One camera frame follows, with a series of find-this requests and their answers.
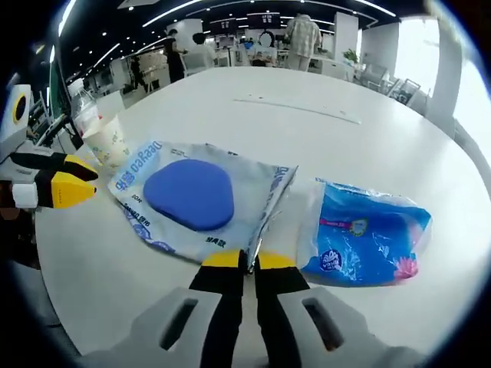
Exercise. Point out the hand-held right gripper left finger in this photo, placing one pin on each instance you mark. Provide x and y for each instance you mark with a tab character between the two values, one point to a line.
226	306

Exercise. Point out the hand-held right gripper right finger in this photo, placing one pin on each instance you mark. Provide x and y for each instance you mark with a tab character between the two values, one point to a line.
276	318

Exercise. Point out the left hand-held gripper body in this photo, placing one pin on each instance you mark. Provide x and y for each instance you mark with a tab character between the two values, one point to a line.
15	126

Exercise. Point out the white paper cup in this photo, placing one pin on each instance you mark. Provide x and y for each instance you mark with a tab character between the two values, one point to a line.
109	145

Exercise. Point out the clear plastic bottle red label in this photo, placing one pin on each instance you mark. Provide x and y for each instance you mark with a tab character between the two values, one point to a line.
86	111

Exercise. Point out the blue mouse pad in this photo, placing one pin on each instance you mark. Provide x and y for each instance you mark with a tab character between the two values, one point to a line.
188	195

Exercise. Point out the blue tissue packet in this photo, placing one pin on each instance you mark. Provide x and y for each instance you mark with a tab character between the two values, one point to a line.
364	237

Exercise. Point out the white tabletop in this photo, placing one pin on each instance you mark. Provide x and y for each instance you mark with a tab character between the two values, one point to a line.
364	145

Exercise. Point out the green potted plant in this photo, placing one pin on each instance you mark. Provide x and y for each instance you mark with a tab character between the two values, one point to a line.
351	55

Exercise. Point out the large bright window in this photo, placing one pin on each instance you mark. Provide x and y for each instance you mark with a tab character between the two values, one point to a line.
473	96

